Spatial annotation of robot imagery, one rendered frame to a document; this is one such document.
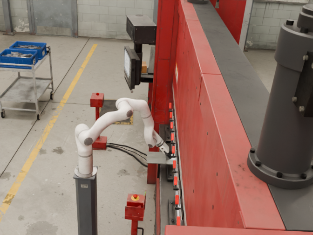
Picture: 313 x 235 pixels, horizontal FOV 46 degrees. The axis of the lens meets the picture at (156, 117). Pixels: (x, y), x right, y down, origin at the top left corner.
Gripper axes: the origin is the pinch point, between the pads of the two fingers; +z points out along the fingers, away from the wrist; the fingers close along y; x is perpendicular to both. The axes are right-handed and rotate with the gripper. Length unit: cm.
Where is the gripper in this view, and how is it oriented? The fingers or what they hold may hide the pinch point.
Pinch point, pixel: (170, 155)
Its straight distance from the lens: 339.7
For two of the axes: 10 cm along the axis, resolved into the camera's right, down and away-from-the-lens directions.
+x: -8.0, 5.2, 2.9
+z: 6.0, 7.0, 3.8
